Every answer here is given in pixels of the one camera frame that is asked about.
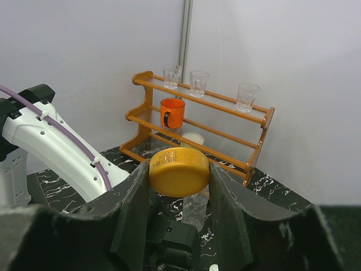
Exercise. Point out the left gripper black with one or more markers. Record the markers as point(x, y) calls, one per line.
point(170, 244)

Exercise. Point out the middle clear glass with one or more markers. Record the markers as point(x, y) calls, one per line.
point(198, 83)

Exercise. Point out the corner aluminium post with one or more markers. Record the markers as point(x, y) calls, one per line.
point(185, 27)

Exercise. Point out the orange mug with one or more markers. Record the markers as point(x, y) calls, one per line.
point(172, 112)

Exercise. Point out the orange wooden shelf rack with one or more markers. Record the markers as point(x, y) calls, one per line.
point(234, 154)

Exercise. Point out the orange bottle cap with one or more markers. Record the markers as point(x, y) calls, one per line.
point(179, 172)

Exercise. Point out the clear plastic bottle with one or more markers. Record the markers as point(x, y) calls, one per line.
point(194, 210)

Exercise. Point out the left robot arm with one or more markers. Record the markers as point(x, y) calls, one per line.
point(31, 125)

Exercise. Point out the right clear glass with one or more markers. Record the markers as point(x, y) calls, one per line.
point(246, 96)

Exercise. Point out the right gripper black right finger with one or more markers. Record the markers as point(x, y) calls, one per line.
point(252, 233)

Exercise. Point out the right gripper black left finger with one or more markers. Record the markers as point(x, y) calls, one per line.
point(107, 233)

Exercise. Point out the left clear glass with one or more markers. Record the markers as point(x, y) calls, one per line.
point(172, 73)

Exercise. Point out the small white bottle cap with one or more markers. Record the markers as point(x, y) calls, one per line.
point(213, 267)

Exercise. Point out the clear glass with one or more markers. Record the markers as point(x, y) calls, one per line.
point(198, 83)
point(172, 73)
point(246, 96)

